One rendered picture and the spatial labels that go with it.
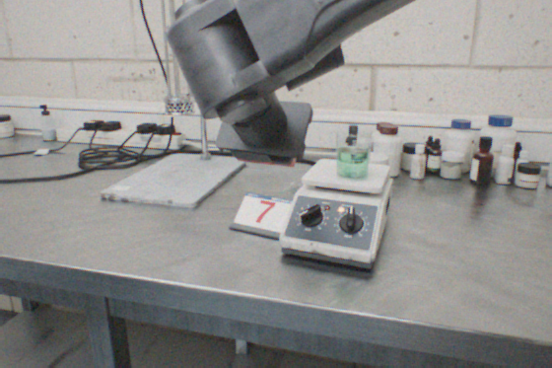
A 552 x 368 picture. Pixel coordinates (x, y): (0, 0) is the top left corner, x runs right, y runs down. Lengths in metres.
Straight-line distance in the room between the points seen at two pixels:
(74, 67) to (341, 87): 0.81
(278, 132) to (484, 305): 0.30
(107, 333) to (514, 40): 1.00
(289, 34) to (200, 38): 0.06
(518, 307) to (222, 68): 0.42
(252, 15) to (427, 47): 0.81
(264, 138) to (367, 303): 0.22
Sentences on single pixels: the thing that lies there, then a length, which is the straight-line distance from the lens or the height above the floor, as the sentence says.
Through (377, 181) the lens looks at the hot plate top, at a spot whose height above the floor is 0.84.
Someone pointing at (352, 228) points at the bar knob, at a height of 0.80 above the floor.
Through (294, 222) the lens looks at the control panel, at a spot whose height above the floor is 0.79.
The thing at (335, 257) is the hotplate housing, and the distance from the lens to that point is 0.56.
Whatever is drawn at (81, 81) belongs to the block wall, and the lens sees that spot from 1.41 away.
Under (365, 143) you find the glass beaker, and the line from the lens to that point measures 0.60.
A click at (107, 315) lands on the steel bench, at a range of 0.68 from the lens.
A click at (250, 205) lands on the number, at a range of 0.67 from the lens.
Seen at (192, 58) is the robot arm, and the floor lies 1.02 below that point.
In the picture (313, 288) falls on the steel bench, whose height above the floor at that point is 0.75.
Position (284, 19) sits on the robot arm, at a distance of 0.28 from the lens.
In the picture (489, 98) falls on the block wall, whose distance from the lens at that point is 1.10.
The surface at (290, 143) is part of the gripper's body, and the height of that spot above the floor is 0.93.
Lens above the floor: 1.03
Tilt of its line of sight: 17 degrees down
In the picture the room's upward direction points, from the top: straight up
